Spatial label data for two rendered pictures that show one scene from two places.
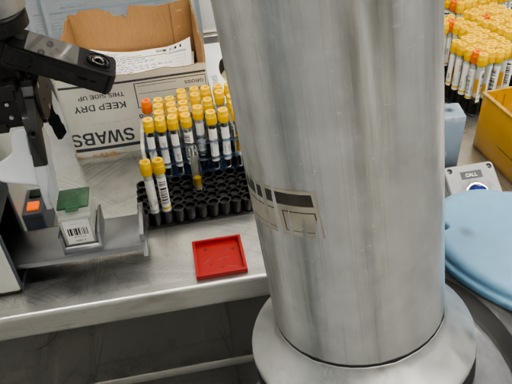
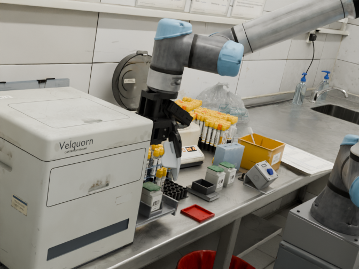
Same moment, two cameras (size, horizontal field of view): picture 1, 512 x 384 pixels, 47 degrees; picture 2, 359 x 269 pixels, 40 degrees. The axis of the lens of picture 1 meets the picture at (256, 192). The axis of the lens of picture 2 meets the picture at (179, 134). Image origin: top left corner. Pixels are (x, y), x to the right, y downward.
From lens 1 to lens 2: 1.03 m
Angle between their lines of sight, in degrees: 47
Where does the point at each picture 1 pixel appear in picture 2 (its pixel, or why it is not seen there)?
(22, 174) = (170, 162)
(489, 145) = (244, 161)
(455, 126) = (241, 151)
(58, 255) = (146, 219)
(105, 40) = not seen: hidden behind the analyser
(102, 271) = (156, 228)
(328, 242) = not seen: outside the picture
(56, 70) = (181, 114)
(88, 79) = (188, 119)
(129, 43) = not seen: hidden behind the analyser
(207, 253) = (190, 213)
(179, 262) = (184, 218)
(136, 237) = (168, 206)
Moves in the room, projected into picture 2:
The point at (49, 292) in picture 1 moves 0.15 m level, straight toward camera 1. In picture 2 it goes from (145, 240) to (205, 261)
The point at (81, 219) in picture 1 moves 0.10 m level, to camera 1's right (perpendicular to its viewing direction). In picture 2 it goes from (160, 195) to (188, 188)
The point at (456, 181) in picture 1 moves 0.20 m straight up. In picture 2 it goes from (262, 168) to (276, 108)
